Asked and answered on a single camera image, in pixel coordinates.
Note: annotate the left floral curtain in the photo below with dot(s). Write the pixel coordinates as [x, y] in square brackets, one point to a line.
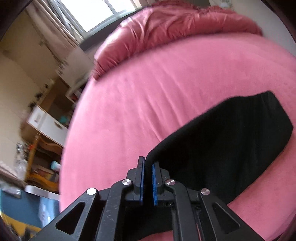
[62, 36]

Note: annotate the window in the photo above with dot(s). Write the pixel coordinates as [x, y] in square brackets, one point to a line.
[90, 16]

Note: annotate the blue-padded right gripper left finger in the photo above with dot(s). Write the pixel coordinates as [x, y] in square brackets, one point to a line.
[137, 176]

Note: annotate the white grey bedside table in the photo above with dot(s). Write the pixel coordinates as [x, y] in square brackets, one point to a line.
[75, 91]

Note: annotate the black pants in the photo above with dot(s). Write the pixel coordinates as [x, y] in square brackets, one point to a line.
[224, 149]

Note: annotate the wooden desk with white cabinet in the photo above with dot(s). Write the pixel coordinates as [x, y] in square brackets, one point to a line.
[45, 130]

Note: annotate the teal white jar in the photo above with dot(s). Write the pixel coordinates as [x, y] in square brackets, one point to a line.
[55, 166]

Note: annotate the crumpled red duvet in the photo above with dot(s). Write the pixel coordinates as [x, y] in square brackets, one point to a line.
[164, 22]

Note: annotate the pink bed sheet mattress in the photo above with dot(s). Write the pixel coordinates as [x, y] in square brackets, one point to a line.
[134, 106]

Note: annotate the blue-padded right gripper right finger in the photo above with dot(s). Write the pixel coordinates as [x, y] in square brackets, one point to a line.
[161, 195]

